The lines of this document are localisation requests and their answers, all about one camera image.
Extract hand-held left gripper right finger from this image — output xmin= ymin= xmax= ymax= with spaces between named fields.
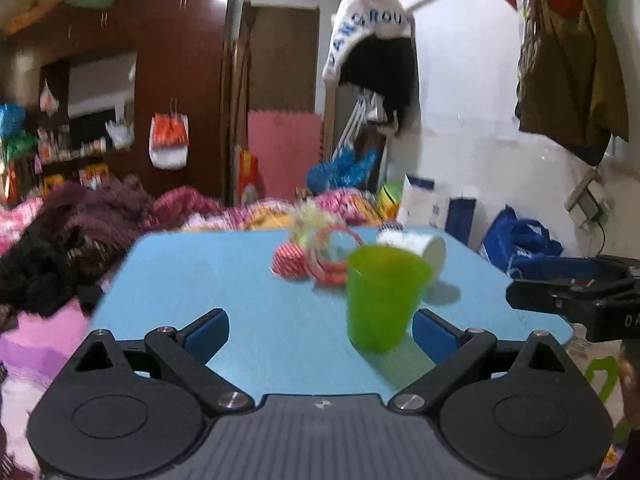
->
xmin=388 ymin=308 xmax=577 ymax=416

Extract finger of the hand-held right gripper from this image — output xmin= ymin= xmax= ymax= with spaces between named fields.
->
xmin=505 ymin=279 xmax=608 ymax=319
xmin=542 ymin=255 xmax=632 ymax=285

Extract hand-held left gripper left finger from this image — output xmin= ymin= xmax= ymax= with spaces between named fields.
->
xmin=65 ymin=308 xmax=254 ymax=417

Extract green plastic cup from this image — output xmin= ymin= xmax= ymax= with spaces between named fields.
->
xmin=346 ymin=245 xmax=434 ymax=354

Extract red white patterned cup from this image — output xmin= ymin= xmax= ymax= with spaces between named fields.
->
xmin=271 ymin=242 xmax=309 ymax=279

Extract clear cup with red rings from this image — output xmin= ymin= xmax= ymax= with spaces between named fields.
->
xmin=305 ymin=225 xmax=364 ymax=287

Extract blue shopping bag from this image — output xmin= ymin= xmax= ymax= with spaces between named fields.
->
xmin=479 ymin=204 xmax=564 ymax=275

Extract dark blue paper bag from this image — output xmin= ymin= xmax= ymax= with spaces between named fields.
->
xmin=444 ymin=197 xmax=477 ymax=247

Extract white paper bag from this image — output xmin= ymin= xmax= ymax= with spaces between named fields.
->
xmin=397 ymin=173 xmax=452 ymax=234

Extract yellow green packet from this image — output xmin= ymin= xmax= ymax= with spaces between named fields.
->
xmin=377 ymin=180 xmax=406 ymax=222

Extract pale yellow plastic wrapper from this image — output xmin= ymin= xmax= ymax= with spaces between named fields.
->
xmin=291 ymin=207 xmax=337 ymax=247

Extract red yellow packet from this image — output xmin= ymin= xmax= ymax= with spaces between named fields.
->
xmin=238 ymin=147 xmax=261 ymax=206

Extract dark purple fuzzy blanket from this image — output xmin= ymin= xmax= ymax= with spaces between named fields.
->
xmin=0 ymin=176 xmax=157 ymax=319

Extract blue plastic bag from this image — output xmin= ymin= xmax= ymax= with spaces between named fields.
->
xmin=306 ymin=148 xmax=379 ymax=194

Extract olive hanging clothes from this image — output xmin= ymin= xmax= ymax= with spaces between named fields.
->
xmin=516 ymin=0 xmax=630 ymax=167

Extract pink foam mat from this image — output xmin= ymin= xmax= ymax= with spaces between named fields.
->
xmin=248 ymin=111 xmax=324 ymax=202

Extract orange white plastic bag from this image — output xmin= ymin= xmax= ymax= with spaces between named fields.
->
xmin=148 ymin=111 xmax=190 ymax=170

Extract white clothes hangers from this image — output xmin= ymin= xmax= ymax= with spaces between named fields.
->
xmin=330 ymin=91 xmax=382 ymax=162

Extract black hanging garment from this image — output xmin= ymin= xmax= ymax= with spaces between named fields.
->
xmin=339 ymin=37 xmax=421 ymax=137

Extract dark wooden wardrobe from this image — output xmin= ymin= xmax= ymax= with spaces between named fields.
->
xmin=0 ymin=0 xmax=237 ymax=207

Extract small white orange bag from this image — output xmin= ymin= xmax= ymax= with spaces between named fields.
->
xmin=39 ymin=79 xmax=60 ymax=117

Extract brown wooden door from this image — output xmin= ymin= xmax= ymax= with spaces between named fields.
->
xmin=239 ymin=2 xmax=321 ymax=202

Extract white hooded garment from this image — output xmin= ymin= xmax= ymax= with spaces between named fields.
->
xmin=322 ymin=0 xmax=416 ymax=87

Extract grey wall power adapter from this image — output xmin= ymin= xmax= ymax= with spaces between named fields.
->
xmin=564 ymin=167 xmax=614 ymax=222

